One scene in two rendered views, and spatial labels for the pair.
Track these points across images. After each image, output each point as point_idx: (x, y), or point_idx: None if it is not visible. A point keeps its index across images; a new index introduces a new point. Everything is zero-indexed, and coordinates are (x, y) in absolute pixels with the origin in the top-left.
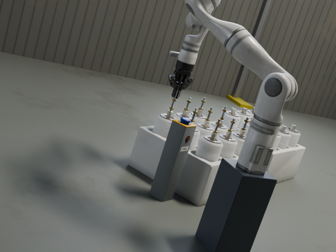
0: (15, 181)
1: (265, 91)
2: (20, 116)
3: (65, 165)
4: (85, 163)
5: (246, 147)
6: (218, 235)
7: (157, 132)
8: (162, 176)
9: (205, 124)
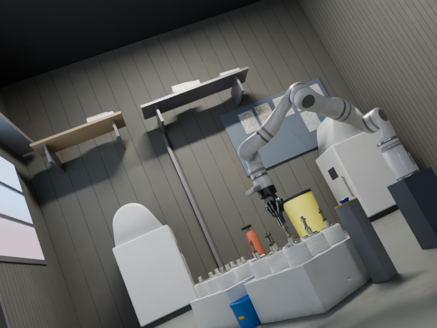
0: None
1: (383, 120)
2: None
3: (388, 310)
4: (361, 313)
5: (406, 158)
6: None
7: (309, 258)
8: (381, 252)
9: (293, 239)
